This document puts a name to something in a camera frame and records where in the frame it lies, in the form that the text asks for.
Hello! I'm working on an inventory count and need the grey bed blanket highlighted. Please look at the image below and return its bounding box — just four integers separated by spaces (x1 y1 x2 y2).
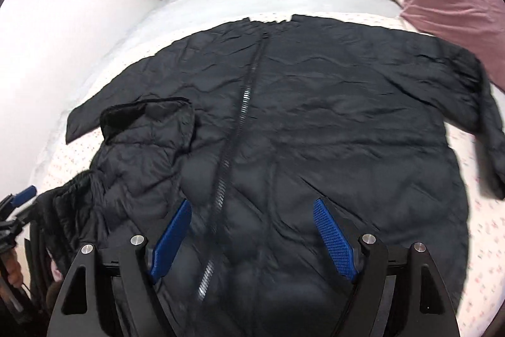
83 0 408 98

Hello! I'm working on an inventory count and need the cherry print bed sheet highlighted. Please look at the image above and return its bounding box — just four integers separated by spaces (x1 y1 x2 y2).
31 10 505 337

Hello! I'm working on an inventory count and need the black quilted puffer jacket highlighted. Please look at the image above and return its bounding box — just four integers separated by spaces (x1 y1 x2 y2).
38 15 504 336

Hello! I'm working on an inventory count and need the person's left hand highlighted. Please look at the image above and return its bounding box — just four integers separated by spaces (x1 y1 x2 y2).
3 249 23 288

